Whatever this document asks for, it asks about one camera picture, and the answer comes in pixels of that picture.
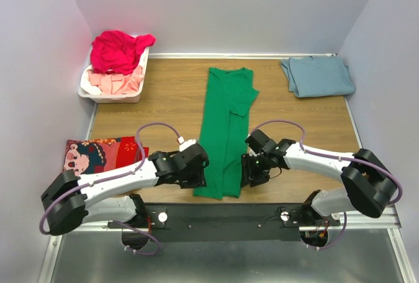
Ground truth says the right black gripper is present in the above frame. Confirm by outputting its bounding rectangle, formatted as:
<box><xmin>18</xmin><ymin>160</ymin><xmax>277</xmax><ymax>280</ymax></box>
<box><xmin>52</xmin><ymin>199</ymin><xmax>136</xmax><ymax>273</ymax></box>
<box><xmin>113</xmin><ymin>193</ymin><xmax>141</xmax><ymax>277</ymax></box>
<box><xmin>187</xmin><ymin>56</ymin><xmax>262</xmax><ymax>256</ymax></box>
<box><xmin>239</xmin><ymin>152</ymin><xmax>270</xmax><ymax>187</ymax></box>

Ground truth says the green t-shirt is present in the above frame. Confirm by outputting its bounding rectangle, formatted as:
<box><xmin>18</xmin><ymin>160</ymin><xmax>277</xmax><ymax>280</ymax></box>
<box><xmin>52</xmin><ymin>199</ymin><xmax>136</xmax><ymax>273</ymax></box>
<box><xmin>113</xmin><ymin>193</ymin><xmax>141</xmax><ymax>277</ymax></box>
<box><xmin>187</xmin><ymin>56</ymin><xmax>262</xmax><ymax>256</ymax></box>
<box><xmin>193</xmin><ymin>67</ymin><xmax>259</xmax><ymax>200</ymax></box>

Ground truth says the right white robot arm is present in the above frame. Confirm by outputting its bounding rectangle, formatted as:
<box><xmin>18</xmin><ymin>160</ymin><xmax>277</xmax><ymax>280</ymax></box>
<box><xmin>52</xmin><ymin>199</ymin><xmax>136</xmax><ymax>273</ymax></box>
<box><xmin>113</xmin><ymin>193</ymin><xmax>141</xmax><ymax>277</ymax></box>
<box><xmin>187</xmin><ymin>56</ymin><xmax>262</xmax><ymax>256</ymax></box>
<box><xmin>241</xmin><ymin>130</ymin><xmax>397</xmax><ymax>226</ymax></box>

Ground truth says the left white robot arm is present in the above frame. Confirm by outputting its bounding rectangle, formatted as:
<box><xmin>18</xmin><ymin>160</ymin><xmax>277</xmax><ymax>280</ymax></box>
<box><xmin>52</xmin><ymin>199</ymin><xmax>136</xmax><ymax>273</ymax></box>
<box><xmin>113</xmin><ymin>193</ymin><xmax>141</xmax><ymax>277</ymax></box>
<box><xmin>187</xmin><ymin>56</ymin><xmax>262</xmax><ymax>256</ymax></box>
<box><xmin>39</xmin><ymin>140</ymin><xmax>210</xmax><ymax>236</ymax></box>

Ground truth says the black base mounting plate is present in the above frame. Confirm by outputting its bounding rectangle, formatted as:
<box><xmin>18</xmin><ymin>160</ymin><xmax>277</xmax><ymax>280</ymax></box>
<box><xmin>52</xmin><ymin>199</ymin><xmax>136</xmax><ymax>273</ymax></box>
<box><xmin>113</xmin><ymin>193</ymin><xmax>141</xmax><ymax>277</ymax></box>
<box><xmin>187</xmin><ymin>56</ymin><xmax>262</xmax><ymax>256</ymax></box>
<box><xmin>107</xmin><ymin>202</ymin><xmax>342</xmax><ymax>243</ymax></box>

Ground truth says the folded blue t-shirt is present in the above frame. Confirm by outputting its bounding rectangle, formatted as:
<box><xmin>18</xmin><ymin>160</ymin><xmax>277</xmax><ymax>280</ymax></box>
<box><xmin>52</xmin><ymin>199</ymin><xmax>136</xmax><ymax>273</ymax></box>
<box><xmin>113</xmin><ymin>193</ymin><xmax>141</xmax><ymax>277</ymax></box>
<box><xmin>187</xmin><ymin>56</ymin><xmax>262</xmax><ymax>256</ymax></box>
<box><xmin>280</xmin><ymin>56</ymin><xmax>355</xmax><ymax>98</ymax></box>

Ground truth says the white plastic bin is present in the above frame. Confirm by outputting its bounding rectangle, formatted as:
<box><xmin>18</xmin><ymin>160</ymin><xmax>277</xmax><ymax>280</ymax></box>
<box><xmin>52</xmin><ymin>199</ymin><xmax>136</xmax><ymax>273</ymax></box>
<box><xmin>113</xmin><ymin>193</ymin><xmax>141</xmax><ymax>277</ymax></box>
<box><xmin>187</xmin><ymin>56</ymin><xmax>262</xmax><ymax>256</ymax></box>
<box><xmin>77</xmin><ymin>47</ymin><xmax>150</xmax><ymax>104</ymax></box>

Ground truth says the red cartoon folded cloth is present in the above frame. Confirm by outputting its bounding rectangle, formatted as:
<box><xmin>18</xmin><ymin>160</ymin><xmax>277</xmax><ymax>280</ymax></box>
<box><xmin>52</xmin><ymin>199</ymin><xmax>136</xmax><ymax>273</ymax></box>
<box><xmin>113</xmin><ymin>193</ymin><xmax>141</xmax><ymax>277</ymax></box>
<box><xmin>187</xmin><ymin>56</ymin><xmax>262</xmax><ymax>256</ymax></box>
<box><xmin>62</xmin><ymin>136</ymin><xmax>149</xmax><ymax>176</ymax></box>

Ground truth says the pink t-shirt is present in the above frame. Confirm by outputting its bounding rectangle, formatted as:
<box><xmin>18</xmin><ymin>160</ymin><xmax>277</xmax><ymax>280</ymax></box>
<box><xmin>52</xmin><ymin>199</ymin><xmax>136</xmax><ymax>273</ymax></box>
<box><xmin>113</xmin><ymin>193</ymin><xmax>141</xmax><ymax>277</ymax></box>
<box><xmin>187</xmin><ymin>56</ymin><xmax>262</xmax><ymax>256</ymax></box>
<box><xmin>88</xmin><ymin>66</ymin><xmax>145</xmax><ymax>96</ymax></box>

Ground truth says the white cloth in bin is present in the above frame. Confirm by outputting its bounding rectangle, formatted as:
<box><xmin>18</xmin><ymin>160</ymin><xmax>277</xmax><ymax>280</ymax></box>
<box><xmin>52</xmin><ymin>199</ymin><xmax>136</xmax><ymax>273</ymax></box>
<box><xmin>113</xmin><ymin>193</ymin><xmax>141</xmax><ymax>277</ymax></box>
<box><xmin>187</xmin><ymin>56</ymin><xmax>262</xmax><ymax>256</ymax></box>
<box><xmin>80</xmin><ymin>72</ymin><xmax>101</xmax><ymax>96</ymax></box>

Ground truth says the magenta t-shirt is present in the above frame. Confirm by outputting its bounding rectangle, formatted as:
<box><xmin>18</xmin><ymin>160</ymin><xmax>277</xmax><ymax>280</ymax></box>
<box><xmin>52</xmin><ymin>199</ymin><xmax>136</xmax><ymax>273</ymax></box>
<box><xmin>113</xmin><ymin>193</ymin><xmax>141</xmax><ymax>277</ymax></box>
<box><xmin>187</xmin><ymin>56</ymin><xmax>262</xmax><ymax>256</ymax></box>
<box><xmin>90</xmin><ymin>30</ymin><xmax>156</xmax><ymax>75</ymax></box>

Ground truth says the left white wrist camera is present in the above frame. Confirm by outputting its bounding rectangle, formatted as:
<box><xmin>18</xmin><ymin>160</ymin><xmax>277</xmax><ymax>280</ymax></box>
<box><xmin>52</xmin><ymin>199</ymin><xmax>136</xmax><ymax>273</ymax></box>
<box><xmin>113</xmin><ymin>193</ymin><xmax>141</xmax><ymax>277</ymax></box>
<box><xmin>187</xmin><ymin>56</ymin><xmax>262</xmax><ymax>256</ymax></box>
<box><xmin>177</xmin><ymin>136</ymin><xmax>196</xmax><ymax>151</ymax></box>

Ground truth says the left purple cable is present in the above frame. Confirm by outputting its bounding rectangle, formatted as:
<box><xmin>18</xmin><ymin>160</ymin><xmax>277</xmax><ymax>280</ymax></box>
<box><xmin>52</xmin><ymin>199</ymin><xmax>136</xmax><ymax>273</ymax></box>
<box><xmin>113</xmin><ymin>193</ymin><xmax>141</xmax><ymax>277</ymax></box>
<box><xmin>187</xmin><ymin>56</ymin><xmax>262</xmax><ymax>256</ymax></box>
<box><xmin>39</xmin><ymin>122</ymin><xmax>183</xmax><ymax>257</ymax></box>

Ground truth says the purple cable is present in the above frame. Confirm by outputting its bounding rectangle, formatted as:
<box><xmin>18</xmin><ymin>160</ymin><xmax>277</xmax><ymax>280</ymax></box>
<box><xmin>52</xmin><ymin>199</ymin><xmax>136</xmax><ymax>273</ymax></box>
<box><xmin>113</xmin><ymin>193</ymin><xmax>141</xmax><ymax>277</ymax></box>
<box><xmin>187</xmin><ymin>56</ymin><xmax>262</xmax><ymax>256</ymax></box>
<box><xmin>39</xmin><ymin>122</ymin><xmax>183</xmax><ymax>257</ymax></box>
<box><xmin>249</xmin><ymin>119</ymin><xmax>404</xmax><ymax>252</ymax></box>

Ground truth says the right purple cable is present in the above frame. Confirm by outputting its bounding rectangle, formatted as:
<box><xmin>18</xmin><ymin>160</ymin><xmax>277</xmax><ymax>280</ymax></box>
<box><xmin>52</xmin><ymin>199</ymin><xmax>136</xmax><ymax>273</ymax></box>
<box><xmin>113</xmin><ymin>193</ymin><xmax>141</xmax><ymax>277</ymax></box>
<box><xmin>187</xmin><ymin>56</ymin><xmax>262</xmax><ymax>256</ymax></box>
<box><xmin>249</xmin><ymin>119</ymin><xmax>404</xmax><ymax>252</ymax></box>

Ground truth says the aluminium rail frame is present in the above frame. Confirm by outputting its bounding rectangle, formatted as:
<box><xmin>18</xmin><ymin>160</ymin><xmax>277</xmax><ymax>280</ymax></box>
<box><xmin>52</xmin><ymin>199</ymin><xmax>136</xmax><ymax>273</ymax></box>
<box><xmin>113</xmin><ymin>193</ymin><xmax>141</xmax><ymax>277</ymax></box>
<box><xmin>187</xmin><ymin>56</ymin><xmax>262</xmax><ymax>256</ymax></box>
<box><xmin>39</xmin><ymin>207</ymin><xmax>416</xmax><ymax>282</ymax></box>

